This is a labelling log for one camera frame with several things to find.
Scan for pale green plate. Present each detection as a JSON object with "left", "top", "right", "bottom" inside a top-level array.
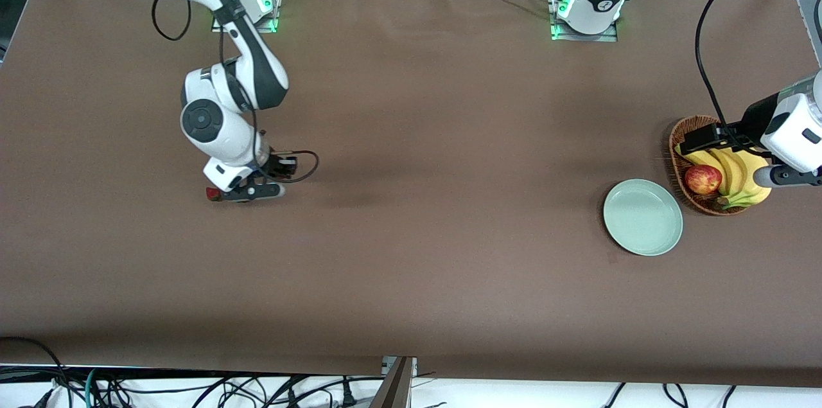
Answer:
[{"left": 602, "top": 179, "right": 684, "bottom": 257}]

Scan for yellow banana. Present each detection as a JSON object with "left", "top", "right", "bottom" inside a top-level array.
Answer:
[
  {"left": 710, "top": 150, "right": 748, "bottom": 198},
  {"left": 718, "top": 150, "right": 774, "bottom": 209},
  {"left": 674, "top": 145, "right": 728, "bottom": 195}
]

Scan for red apple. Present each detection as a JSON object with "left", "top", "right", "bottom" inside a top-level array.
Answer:
[{"left": 684, "top": 164, "right": 723, "bottom": 196}]

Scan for brown wicker basket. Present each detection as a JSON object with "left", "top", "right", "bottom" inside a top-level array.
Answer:
[{"left": 669, "top": 114, "right": 752, "bottom": 217}]

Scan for brown table cover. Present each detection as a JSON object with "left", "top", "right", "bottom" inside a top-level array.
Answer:
[{"left": 0, "top": 0, "right": 822, "bottom": 388}]

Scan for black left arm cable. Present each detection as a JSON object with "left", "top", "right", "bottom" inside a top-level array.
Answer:
[{"left": 695, "top": 0, "right": 822, "bottom": 139}]

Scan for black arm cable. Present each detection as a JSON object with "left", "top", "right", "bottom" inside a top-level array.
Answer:
[
  {"left": 152, "top": 0, "right": 320, "bottom": 185},
  {"left": 695, "top": 0, "right": 822, "bottom": 139}
]

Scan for metal base plate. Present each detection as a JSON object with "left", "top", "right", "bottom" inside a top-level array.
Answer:
[
  {"left": 211, "top": 0, "right": 284, "bottom": 34},
  {"left": 547, "top": 0, "right": 619, "bottom": 43}
]

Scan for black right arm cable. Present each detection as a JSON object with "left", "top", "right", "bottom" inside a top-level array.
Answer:
[{"left": 152, "top": 0, "right": 320, "bottom": 185}]

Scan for tangled black cables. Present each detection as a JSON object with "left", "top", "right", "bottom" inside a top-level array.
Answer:
[{"left": 96, "top": 373, "right": 360, "bottom": 408}]

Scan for brown wooden post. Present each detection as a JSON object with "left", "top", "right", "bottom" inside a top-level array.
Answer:
[{"left": 371, "top": 357, "right": 417, "bottom": 408}]

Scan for teal cable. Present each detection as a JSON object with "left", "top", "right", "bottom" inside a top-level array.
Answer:
[{"left": 83, "top": 368, "right": 107, "bottom": 408}]

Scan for thick black cable loop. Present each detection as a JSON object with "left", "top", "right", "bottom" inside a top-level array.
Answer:
[{"left": 0, "top": 336, "right": 74, "bottom": 408}]

